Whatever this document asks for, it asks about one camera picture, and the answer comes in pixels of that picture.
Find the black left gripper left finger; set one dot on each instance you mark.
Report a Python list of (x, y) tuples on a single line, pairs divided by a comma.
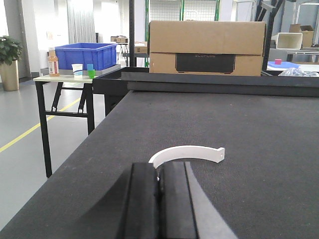
[(128, 210)]

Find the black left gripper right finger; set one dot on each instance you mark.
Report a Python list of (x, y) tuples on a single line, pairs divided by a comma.
[(185, 210)]

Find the white curved PVC pipe piece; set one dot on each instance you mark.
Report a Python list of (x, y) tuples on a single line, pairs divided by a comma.
[(187, 151)]

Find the blue and green stacked cups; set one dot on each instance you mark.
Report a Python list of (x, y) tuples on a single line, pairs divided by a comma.
[(91, 71)]

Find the large cardboard box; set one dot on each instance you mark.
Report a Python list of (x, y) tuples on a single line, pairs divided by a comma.
[(207, 47)]

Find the white paper cup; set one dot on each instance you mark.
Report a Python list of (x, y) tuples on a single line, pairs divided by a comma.
[(77, 70)]

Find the blue plastic crate on table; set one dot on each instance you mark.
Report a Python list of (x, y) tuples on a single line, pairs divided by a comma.
[(101, 55)]

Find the pink cube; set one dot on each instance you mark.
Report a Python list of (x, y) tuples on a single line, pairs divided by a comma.
[(277, 61)]

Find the clear plastic bag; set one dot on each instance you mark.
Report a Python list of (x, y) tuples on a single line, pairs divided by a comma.
[(296, 72)]

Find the blue tray under cube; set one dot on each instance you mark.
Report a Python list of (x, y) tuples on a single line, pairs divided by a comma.
[(282, 65)]

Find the orange drink bottle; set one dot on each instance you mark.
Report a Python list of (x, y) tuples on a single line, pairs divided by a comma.
[(53, 63)]

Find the white open box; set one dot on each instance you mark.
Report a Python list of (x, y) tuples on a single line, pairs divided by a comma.
[(288, 40)]

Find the small cardboard box background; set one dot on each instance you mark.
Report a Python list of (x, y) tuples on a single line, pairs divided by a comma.
[(306, 30)]

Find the potted green plant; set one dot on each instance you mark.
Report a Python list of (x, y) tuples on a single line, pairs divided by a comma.
[(10, 54)]

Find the black raised table rail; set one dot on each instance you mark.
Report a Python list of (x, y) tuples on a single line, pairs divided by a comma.
[(116, 84)]

